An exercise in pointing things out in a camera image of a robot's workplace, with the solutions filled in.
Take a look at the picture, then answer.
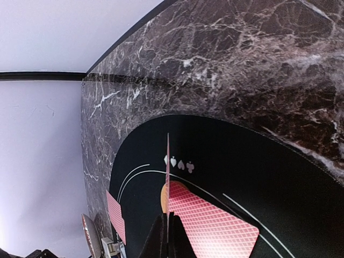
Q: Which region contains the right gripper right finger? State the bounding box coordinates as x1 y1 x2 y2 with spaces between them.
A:
169 213 197 258

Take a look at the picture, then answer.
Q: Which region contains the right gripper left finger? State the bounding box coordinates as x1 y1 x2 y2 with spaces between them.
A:
139 213 168 258

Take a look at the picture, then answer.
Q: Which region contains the red card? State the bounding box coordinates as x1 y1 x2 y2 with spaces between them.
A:
106 191 126 245
169 181 259 257

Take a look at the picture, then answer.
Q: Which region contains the orange big blind button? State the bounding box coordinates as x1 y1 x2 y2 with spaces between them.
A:
160 180 194 214

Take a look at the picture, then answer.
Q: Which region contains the yellow playing card box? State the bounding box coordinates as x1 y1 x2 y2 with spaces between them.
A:
101 238 126 258

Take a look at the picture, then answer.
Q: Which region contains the floral ceramic plate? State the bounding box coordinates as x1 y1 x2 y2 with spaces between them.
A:
82 214 102 258

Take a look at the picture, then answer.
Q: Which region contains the round black poker mat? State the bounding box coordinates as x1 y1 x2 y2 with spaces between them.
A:
110 115 343 257

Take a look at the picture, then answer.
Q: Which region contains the left black frame post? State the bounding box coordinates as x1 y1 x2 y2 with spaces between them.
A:
0 71 87 81

